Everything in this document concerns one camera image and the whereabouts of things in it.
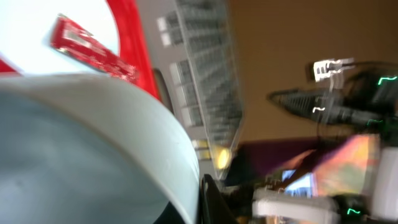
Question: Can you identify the grey dishwasher rack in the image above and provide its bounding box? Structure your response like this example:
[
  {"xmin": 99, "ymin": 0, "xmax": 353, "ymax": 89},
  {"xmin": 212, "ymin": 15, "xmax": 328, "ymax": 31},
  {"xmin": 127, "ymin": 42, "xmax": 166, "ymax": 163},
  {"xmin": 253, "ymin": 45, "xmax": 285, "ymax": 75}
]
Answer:
[{"xmin": 137, "ymin": 0, "xmax": 243, "ymax": 180}]

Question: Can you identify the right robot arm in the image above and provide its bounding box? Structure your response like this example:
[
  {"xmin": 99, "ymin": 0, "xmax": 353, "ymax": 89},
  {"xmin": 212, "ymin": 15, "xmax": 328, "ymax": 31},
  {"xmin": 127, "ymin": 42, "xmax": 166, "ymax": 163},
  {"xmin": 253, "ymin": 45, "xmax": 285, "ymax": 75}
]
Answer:
[{"xmin": 252, "ymin": 60, "xmax": 397, "ymax": 223}]

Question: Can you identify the yellow plastic cup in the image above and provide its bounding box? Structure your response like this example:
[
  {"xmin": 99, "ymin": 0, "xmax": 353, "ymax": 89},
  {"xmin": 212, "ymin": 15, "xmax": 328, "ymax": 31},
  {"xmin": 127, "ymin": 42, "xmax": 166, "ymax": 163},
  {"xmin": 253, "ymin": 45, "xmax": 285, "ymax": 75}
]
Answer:
[{"xmin": 213, "ymin": 146, "xmax": 232, "ymax": 169}]

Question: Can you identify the light blue plate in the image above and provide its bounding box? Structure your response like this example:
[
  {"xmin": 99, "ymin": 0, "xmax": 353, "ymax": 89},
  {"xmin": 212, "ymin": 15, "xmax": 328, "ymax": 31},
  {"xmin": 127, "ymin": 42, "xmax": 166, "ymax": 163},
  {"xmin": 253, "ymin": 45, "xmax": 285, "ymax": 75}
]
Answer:
[{"xmin": 1, "ymin": 0, "xmax": 119, "ymax": 76}]

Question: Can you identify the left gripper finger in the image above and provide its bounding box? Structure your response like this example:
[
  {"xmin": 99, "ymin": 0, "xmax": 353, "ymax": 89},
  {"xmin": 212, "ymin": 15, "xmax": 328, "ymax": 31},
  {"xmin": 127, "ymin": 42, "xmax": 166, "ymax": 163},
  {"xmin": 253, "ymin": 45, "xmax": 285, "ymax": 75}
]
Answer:
[{"xmin": 200, "ymin": 174, "xmax": 238, "ymax": 224}]

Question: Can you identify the red serving tray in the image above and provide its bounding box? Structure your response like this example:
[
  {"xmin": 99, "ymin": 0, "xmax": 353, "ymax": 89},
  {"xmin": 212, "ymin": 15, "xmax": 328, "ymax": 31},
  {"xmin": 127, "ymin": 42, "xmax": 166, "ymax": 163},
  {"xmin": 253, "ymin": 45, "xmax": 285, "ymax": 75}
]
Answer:
[{"xmin": 1, "ymin": 0, "xmax": 159, "ymax": 98}]

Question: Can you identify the red sauce packet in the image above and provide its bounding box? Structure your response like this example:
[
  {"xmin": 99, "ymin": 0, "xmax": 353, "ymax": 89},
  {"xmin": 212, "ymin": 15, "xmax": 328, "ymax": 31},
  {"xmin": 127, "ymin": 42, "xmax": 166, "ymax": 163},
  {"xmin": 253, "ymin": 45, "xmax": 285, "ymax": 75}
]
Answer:
[{"xmin": 50, "ymin": 14, "xmax": 139, "ymax": 83}]

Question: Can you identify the light blue food bowl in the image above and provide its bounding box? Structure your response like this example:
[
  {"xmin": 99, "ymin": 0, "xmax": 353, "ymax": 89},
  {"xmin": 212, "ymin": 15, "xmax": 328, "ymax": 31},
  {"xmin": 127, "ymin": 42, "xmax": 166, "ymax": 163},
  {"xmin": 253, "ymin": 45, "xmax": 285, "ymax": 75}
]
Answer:
[{"xmin": 1, "ymin": 75, "xmax": 200, "ymax": 223}]

